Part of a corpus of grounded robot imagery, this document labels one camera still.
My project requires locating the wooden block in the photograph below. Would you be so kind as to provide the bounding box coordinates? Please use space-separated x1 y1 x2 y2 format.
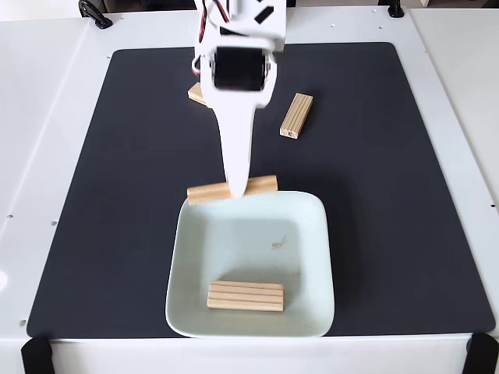
279 92 314 139
206 280 285 312
187 82 207 107
186 175 280 206

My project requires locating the pale square plate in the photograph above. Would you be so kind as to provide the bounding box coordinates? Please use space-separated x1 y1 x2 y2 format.
165 189 336 339

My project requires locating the dark grey table mat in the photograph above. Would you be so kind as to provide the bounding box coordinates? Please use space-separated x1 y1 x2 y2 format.
26 41 497 339

